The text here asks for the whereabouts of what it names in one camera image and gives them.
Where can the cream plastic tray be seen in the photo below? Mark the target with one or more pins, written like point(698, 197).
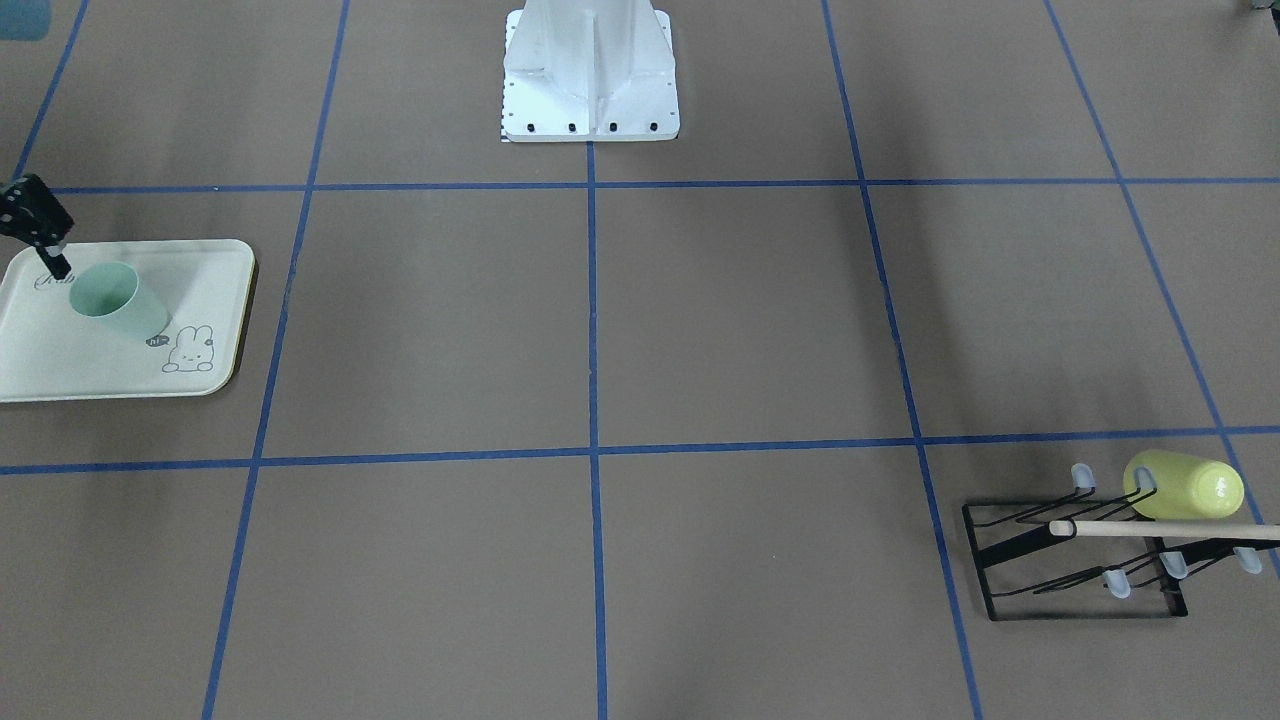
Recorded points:
point(51, 353)

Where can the pale green cup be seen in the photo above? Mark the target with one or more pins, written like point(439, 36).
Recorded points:
point(115, 296)

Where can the yellow cup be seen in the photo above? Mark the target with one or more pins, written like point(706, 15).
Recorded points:
point(1174, 486)

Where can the black wire cup rack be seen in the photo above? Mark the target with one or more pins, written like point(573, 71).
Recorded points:
point(1090, 556)

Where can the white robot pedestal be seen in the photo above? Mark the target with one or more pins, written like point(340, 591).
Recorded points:
point(589, 71)

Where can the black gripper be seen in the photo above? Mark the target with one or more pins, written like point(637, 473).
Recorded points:
point(32, 212)

